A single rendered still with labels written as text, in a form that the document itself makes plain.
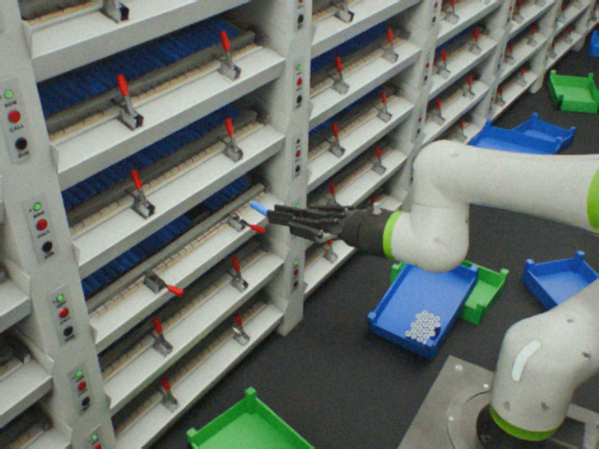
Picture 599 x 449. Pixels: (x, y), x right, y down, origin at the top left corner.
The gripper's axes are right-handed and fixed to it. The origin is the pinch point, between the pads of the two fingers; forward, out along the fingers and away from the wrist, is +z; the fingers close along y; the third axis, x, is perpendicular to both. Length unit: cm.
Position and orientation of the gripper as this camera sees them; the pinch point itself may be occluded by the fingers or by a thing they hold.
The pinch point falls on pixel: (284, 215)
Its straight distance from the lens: 141.6
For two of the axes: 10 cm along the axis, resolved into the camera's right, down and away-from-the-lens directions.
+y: -5.7, 4.8, -6.7
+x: 1.7, 8.7, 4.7
